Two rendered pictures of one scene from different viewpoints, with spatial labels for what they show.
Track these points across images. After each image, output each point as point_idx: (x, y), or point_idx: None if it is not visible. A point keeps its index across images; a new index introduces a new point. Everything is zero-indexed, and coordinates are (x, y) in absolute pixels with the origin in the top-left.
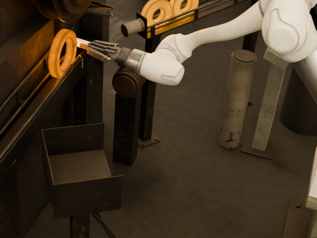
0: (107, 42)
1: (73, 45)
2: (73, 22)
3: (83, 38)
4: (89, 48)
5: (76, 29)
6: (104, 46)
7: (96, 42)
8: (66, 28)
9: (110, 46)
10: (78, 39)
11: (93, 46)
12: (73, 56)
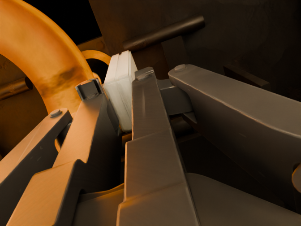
0: (253, 87)
1: (35, 86)
2: (223, 0)
3: (237, 71)
4: (44, 120)
5: (262, 36)
6: (151, 129)
7: (175, 85)
8: (149, 18)
9: (165, 144)
10: (116, 60)
11: (89, 108)
12: (57, 148)
